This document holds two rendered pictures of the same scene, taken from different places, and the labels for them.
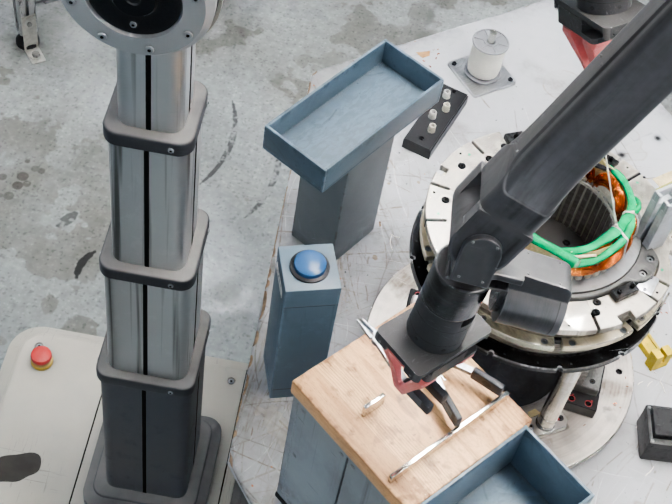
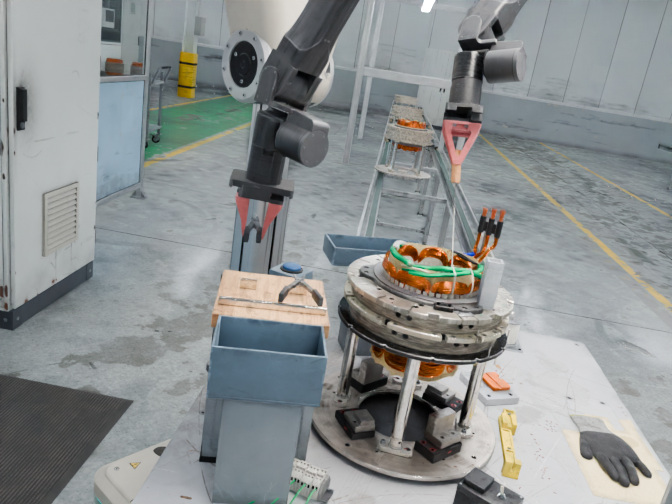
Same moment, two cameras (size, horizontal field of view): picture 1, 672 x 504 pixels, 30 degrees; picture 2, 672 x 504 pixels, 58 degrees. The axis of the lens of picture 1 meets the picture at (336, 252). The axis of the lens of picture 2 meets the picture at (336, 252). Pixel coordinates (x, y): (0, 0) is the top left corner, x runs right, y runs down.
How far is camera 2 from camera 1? 115 cm
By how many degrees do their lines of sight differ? 47
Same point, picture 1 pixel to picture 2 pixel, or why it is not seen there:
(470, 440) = (283, 315)
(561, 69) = (557, 360)
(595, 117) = not seen: outside the picture
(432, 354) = (248, 180)
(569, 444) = (403, 464)
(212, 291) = not seen: hidden behind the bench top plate
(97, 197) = not seen: hidden behind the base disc
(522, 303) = (288, 128)
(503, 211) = (282, 47)
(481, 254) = (268, 77)
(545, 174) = (304, 22)
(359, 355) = (268, 278)
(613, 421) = (446, 472)
